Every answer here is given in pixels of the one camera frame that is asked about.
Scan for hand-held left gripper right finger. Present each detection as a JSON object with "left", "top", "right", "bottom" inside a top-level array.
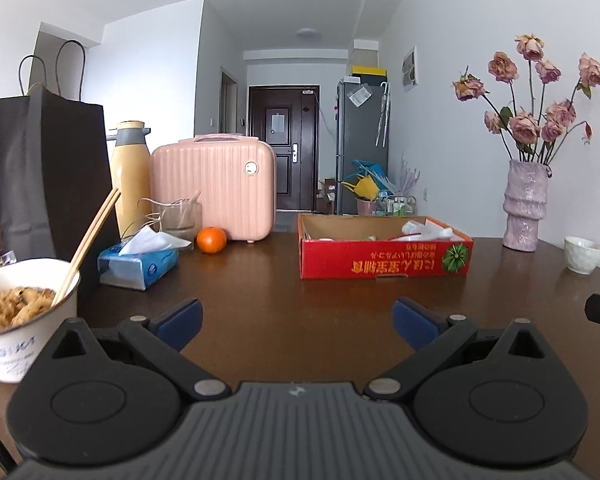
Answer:
[{"left": 362, "top": 296, "right": 547, "bottom": 403}]

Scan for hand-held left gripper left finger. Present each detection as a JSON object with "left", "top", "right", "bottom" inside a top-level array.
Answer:
[{"left": 52, "top": 297, "right": 232, "bottom": 403}]

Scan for red cardboard box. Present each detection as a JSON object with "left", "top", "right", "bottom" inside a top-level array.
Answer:
[{"left": 297, "top": 212, "right": 475, "bottom": 281}]

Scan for red lint brush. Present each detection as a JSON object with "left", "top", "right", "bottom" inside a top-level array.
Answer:
[{"left": 387, "top": 227, "right": 453, "bottom": 242}]

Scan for white ceramic cup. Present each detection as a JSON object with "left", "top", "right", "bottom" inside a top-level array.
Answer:
[{"left": 564, "top": 236, "right": 600, "bottom": 276}]

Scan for blue tissue pack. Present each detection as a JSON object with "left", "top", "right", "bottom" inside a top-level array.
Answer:
[{"left": 97, "top": 225, "right": 192, "bottom": 292}]

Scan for orange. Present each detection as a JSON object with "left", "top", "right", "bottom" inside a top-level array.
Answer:
[{"left": 196, "top": 226, "right": 228, "bottom": 254}]

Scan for clear glass cup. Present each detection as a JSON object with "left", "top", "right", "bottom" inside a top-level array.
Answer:
[{"left": 160, "top": 200, "right": 203, "bottom": 242}]

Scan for wooden chopstick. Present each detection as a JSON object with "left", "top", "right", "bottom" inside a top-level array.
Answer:
[
  {"left": 52, "top": 188, "right": 120, "bottom": 307},
  {"left": 60, "top": 192, "right": 122, "bottom": 306}
]

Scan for metal storage cart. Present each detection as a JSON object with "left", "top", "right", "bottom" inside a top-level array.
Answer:
[{"left": 377, "top": 195, "right": 418, "bottom": 217}]

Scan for pink ribbed vase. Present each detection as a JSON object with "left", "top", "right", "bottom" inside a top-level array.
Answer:
[{"left": 502, "top": 159, "right": 551, "bottom": 252}]

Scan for pink suitcase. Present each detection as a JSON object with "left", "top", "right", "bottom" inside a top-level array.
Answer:
[{"left": 150, "top": 133, "right": 277, "bottom": 243}]

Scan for purple dried grass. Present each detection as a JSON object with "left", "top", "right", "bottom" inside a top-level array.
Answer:
[{"left": 395, "top": 155, "right": 421, "bottom": 196}]

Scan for yellow thermos jug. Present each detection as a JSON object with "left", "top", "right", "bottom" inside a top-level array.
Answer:
[{"left": 105, "top": 121, "right": 153, "bottom": 236}]

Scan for brown floor carton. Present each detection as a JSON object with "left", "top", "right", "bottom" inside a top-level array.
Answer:
[{"left": 317, "top": 178, "right": 337, "bottom": 213}]

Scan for white noodle bowl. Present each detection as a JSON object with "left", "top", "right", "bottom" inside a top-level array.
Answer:
[{"left": 0, "top": 258, "right": 81, "bottom": 385}]

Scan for dark brown door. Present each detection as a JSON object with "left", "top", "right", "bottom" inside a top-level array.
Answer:
[{"left": 248, "top": 86, "right": 317, "bottom": 212}]

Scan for black paper bag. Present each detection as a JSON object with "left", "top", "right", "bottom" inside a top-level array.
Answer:
[{"left": 0, "top": 40, "right": 121, "bottom": 316}]

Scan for grey refrigerator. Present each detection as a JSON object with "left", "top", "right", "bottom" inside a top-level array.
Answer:
[{"left": 335, "top": 77, "right": 390, "bottom": 216}]

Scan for dried pink roses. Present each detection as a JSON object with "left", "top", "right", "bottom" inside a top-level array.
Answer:
[{"left": 452, "top": 34, "right": 600, "bottom": 166}]

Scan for clear folded umbrella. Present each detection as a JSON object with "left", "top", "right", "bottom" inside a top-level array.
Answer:
[{"left": 375, "top": 81, "right": 392, "bottom": 147}]

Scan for white cable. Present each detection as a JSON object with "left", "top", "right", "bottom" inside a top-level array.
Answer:
[{"left": 122, "top": 192, "right": 202, "bottom": 241}]

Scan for white wall panel box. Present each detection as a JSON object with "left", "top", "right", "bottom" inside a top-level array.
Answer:
[{"left": 402, "top": 46, "right": 418, "bottom": 92}]

